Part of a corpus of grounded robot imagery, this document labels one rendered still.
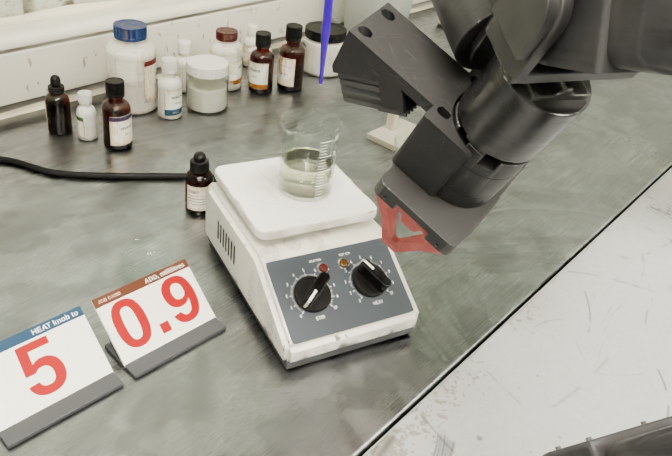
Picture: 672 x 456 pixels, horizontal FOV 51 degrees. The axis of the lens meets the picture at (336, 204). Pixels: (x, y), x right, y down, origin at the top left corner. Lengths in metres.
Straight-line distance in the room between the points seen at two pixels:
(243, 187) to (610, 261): 0.41
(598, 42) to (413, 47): 0.15
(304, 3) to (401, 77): 0.85
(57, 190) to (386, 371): 0.42
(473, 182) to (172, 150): 0.52
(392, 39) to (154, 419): 0.32
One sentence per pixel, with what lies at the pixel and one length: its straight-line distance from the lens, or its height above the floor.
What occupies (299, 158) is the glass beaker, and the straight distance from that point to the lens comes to 0.61.
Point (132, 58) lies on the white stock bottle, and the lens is 0.94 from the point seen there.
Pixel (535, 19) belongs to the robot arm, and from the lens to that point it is 0.33.
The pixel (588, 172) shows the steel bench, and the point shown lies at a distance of 1.00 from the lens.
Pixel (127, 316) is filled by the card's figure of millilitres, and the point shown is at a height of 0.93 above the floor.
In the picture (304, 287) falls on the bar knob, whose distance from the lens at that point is 0.58.
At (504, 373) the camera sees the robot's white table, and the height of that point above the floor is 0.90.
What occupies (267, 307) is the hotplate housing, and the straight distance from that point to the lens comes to 0.58.
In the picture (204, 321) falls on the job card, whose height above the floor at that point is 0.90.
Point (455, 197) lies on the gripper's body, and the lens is 0.45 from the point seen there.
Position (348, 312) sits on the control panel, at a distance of 0.59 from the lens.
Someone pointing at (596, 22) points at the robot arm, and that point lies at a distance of 0.33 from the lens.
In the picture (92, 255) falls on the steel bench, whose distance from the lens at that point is 0.71.
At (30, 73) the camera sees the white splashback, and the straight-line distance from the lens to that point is 0.97.
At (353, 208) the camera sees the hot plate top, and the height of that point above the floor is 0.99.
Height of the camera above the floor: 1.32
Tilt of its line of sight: 32 degrees down
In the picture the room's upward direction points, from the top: 8 degrees clockwise
